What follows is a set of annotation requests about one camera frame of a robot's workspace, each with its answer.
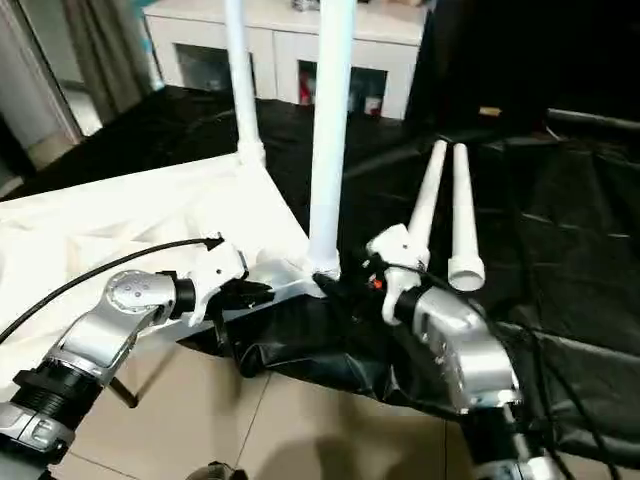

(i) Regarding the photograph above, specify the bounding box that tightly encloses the white sideboard cabinet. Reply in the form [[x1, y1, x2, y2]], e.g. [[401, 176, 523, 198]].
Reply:
[[145, 0, 426, 121]]

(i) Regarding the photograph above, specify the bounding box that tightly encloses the white plastic table top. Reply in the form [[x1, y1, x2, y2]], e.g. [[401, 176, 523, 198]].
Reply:
[[0, 150, 346, 346]]

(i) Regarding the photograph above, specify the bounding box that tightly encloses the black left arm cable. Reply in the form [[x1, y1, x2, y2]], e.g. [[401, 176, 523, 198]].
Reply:
[[0, 236, 224, 346]]

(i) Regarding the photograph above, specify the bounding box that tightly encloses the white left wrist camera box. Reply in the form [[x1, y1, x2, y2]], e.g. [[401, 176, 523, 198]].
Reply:
[[180, 238, 249, 329]]

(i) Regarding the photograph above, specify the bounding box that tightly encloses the black plastic mat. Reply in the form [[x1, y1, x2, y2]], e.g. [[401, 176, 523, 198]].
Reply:
[[0, 85, 640, 471]]

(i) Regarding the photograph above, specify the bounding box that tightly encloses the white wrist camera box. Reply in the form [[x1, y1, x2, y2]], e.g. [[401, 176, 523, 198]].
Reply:
[[366, 224, 431, 326], [180, 238, 249, 329]]

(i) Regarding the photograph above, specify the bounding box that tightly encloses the white plastic table leg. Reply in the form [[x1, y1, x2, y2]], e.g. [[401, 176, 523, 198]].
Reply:
[[447, 143, 487, 292], [305, 0, 358, 281], [404, 140, 448, 271], [222, 0, 268, 167]]

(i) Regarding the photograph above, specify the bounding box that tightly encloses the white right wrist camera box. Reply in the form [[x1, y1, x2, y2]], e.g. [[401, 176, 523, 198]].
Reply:
[[366, 224, 431, 326]]

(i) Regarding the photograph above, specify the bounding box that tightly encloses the beige curtain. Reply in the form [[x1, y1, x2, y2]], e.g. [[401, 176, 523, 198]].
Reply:
[[55, 0, 163, 126]]

